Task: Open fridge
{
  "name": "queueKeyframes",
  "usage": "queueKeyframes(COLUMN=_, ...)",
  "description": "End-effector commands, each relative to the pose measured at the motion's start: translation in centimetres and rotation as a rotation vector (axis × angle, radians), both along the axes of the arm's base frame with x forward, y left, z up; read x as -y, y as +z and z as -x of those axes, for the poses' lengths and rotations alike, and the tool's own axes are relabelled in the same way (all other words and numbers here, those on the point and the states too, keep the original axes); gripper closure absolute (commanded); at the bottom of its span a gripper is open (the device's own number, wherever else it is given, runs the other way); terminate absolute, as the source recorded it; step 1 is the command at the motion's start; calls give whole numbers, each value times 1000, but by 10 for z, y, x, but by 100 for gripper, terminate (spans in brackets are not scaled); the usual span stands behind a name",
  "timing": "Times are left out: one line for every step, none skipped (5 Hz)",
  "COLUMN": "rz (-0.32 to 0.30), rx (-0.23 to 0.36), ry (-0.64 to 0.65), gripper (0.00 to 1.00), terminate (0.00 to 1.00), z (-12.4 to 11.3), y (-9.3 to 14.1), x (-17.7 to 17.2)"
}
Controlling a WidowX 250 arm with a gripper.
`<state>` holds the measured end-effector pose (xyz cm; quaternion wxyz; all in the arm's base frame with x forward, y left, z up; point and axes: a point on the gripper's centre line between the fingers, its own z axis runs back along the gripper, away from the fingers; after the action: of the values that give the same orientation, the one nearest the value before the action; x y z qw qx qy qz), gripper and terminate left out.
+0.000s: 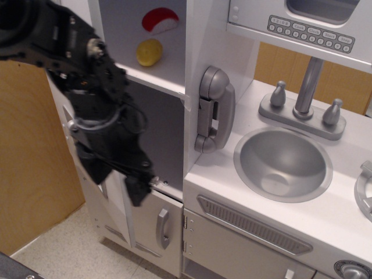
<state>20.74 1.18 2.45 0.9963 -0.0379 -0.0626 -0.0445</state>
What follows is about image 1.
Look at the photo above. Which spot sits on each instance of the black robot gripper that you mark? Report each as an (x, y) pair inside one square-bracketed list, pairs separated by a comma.
[(109, 140)]

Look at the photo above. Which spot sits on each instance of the white fridge door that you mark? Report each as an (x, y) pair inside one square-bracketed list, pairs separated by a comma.
[(112, 215)]

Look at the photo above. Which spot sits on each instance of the silver fridge handle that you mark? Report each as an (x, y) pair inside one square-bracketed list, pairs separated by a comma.
[(71, 125)]

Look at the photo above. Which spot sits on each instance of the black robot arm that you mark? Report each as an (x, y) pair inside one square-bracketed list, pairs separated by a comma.
[(50, 36)]

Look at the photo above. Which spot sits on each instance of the white lower freezer door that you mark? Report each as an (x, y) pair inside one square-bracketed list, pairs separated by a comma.
[(153, 230)]

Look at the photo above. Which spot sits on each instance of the silver ice dispenser panel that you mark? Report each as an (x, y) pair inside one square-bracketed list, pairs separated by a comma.
[(102, 186)]

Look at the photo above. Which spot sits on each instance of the white oven door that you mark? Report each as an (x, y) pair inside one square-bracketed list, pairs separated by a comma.
[(213, 251)]

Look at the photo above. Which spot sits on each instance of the grey vent grille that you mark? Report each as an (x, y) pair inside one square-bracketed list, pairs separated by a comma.
[(253, 227)]

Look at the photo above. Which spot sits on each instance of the yellow toy potato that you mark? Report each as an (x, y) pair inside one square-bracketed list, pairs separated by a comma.
[(149, 52)]

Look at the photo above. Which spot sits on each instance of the black case corner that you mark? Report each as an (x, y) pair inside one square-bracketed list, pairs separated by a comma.
[(12, 269)]

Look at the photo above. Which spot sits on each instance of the white toy kitchen cabinet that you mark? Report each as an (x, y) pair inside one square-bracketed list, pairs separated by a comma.
[(168, 92)]

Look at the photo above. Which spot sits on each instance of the silver toy sink bowl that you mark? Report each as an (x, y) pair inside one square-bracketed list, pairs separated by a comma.
[(283, 165)]

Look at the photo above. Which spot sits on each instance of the red white toy cheese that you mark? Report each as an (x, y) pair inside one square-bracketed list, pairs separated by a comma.
[(159, 20)]

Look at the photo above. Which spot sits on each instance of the silver toy faucet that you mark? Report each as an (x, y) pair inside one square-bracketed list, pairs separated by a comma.
[(299, 112)]

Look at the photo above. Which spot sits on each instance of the silver stove knob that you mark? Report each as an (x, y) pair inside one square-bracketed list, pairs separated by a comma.
[(349, 269)]

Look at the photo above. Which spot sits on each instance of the silver stove burner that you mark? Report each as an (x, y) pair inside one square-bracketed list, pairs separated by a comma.
[(360, 190)]

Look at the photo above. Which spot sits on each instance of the brown cardboard backing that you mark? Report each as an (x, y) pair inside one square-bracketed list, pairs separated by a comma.
[(336, 81)]

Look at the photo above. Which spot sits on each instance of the toy microwave with keypad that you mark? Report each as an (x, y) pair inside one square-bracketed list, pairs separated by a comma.
[(335, 31)]

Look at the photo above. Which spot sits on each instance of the silver lower door handle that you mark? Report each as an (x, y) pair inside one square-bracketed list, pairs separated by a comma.
[(162, 238)]

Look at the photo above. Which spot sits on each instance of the grey toy wall phone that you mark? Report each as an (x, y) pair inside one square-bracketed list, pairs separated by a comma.
[(216, 111)]

